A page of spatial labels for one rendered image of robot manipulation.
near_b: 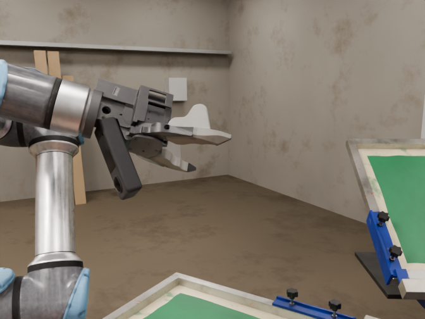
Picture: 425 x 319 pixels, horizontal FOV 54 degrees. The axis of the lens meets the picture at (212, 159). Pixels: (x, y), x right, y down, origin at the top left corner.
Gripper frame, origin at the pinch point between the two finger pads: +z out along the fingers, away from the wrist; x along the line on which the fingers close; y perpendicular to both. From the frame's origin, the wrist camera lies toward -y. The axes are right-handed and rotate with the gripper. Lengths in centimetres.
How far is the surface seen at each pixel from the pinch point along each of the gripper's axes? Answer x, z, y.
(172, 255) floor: 385, 106, 51
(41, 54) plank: 535, -100, 337
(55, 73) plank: 545, -75, 318
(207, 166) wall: 675, 234, 285
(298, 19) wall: 375, 247, 432
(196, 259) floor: 367, 127, 48
